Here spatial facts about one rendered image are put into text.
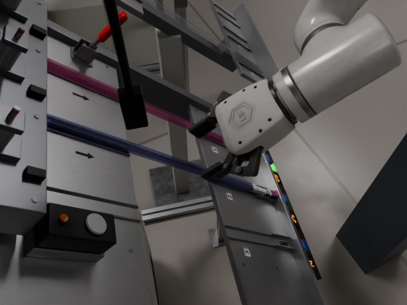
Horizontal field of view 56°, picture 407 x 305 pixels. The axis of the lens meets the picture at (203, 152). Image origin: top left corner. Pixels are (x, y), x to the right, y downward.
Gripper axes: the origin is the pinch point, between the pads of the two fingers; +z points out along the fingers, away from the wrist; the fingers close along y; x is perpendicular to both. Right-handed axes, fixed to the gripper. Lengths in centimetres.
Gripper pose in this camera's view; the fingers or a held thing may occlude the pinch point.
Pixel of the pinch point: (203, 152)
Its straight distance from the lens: 63.0
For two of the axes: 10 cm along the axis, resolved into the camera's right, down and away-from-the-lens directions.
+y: 2.3, 7.9, -5.7
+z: -7.8, 4.9, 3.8
